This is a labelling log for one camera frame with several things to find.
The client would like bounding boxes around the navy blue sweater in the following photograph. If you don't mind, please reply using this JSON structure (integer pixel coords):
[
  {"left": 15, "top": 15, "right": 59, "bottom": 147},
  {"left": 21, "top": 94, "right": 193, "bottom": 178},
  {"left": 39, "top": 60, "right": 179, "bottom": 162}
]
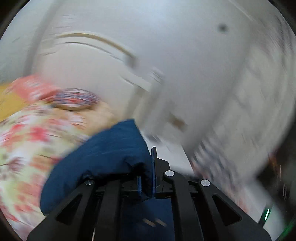
[{"left": 40, "top": 120, "right": 175, "bottom": 240}]

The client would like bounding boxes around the striped patterned curtain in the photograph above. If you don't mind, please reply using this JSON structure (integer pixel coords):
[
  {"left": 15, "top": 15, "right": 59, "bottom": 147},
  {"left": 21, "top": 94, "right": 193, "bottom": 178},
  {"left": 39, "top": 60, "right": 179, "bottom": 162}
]
[{"left": 190, "top": 11, "right": 295, "bottom": 207}]

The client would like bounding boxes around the floral quilt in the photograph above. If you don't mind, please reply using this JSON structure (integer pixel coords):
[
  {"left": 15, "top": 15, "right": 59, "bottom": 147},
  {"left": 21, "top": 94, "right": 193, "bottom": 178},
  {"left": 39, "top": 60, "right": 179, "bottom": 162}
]
[{"left": 1, "top": 101, "right": 116, "bottom": 240}]

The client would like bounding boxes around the round patterned cushion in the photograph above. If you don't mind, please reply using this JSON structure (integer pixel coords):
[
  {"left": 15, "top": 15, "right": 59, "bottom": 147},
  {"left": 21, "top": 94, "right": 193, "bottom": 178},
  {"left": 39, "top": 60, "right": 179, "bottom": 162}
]
[{"left": 47, "top": 88, "right": 100, "bottom": 111}]

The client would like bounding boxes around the white wooden headboard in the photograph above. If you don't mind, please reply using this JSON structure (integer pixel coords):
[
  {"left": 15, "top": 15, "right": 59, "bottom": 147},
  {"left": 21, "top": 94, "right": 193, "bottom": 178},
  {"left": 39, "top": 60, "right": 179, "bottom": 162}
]
[{"left": 23, "top": 32, "right": 188, "bottom": 133}]

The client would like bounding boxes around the yellow bed sheet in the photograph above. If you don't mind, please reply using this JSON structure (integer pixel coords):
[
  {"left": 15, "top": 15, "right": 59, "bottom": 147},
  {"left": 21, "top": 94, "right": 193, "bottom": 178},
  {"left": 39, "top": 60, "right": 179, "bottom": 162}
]
[{"left": 0, "top": 83, "right": 29, "bottom": 121}]

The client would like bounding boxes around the pink pillow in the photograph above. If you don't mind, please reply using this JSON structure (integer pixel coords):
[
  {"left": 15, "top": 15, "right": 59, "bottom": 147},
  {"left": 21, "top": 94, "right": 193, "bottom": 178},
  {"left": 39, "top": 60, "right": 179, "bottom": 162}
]
[{"left": 9, "top": 75, "right": 60, "bottom": 102}]

